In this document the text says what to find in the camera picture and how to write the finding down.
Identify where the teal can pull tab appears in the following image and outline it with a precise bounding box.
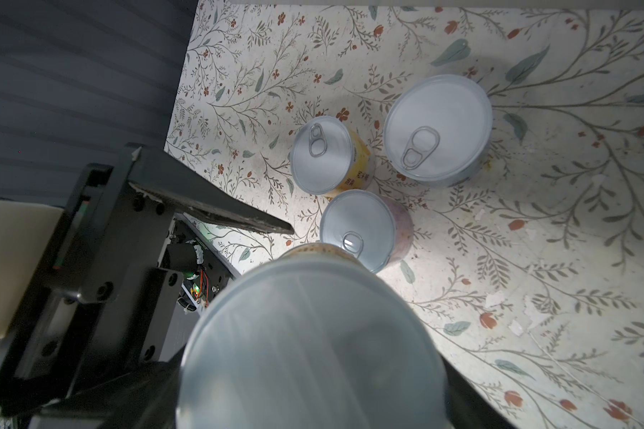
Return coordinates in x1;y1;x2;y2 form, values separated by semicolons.
384;74;493;187

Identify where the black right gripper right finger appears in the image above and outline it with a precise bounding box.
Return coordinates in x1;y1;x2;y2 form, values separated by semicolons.
442;357;515;429

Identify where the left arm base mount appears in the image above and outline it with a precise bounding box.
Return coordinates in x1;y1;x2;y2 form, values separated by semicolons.
159;214;240;315

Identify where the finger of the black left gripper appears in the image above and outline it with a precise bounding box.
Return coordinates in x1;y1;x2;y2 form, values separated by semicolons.
128;144;294;234

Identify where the yellow can pull tab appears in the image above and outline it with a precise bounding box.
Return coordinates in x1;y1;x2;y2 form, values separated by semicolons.
290;116;375;198

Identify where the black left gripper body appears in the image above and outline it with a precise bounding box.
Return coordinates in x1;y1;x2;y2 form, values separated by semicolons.
0;145;182;416

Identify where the green orange can plastic lid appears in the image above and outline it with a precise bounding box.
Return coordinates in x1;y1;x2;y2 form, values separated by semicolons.
175;247;448;428

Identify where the pink can pull tab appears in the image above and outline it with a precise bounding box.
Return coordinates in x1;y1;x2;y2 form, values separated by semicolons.
319;189;414;273

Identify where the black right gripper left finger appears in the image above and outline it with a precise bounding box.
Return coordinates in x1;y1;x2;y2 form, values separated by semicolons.
29;350;184;428

